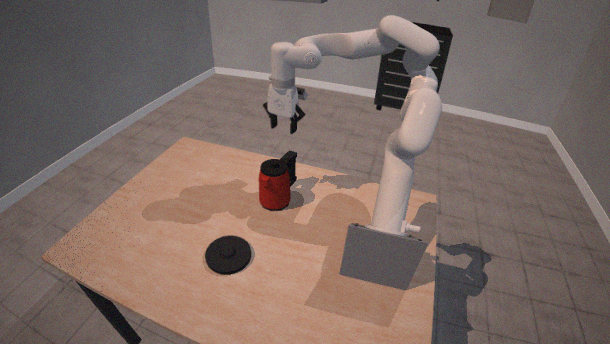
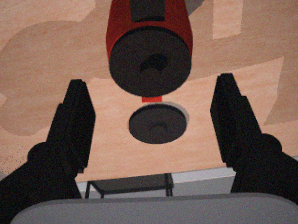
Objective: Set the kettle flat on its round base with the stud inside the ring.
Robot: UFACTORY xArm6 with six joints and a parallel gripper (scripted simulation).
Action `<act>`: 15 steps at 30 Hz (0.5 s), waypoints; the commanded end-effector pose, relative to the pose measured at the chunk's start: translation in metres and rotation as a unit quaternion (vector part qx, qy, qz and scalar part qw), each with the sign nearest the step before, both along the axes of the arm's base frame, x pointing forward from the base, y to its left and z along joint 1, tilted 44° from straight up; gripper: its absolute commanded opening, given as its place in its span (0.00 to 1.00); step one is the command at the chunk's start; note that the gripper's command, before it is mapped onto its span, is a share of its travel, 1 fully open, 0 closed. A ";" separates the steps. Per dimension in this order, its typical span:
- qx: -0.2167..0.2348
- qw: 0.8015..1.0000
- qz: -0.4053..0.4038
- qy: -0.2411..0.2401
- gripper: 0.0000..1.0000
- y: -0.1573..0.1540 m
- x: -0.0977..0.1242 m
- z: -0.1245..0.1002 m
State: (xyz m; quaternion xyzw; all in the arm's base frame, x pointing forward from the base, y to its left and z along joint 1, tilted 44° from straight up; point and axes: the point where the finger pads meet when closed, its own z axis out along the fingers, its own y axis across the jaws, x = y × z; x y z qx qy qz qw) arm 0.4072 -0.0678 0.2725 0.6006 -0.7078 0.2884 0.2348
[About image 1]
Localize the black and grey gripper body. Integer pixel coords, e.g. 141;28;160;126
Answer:
267;84;299;118

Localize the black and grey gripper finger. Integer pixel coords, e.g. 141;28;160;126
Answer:
290;104;305;134
263;102;277;129

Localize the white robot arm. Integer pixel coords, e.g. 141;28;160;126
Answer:
269;15;442;237

